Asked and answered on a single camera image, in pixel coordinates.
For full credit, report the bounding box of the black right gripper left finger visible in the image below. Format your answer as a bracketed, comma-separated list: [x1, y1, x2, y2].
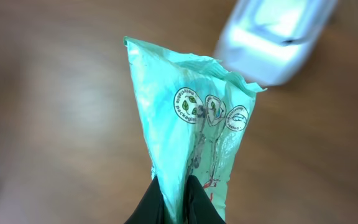
[124, 177, 165, 224]

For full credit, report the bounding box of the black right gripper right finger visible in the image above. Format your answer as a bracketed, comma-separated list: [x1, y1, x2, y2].
[183, 175, 226, 224]

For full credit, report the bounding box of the mint green tissue packet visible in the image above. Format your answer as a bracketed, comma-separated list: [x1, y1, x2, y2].
[124, 37, 262, 223]

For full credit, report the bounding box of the white barcode scanner box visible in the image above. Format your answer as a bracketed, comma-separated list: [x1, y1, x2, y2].
[214, 0, 337, 86]

